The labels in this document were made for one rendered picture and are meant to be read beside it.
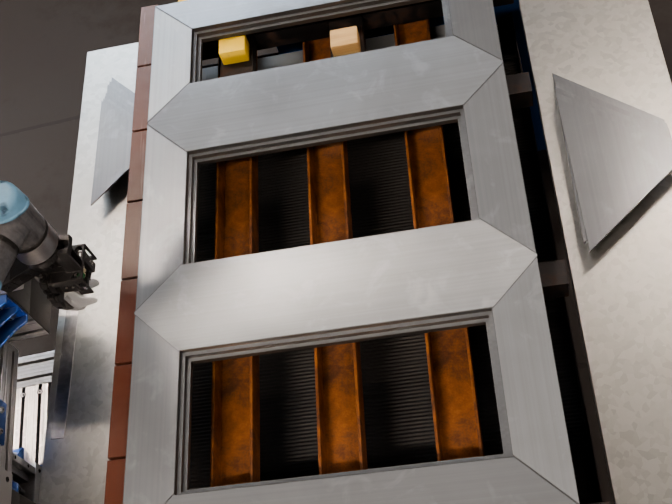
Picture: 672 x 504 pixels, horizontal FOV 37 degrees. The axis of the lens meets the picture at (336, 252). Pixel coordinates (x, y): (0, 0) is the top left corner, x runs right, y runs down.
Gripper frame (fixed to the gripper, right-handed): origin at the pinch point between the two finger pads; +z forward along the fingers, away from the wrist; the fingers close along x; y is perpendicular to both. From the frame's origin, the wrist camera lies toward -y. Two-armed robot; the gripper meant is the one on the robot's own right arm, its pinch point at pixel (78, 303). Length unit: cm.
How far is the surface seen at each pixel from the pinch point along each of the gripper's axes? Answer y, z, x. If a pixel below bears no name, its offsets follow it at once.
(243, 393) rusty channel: 24.8, 22.3, -12.0
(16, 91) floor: -76, 91, 141
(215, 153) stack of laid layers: 23.4, 6.8, 34.3
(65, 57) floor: -59, 91, 152
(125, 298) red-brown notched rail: 5.7, 7.8, 4.2
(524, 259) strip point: 81, 5, -1
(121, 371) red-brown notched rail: 6.0, 7.8, -11.0
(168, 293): 15.3, 5.5, 2.5
